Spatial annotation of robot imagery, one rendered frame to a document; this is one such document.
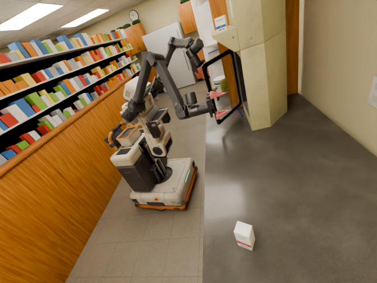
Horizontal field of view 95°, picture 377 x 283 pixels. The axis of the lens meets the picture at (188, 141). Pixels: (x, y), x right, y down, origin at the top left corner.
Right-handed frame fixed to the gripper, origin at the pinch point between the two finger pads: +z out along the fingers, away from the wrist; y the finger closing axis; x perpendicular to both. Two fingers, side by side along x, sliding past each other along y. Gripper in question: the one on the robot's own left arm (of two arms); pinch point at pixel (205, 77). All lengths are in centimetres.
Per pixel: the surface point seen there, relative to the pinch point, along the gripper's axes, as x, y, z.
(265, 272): 48, -68, 61
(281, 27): -31.0, -35.4, 3.2
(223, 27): -8.0, -28.6, -13.0
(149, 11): -171, 453, -292
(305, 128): -18, -33, 55
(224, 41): -2.1, -32.6, -6.0
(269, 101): -12.3, -26.1, 32.4
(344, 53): -39, -50, 29
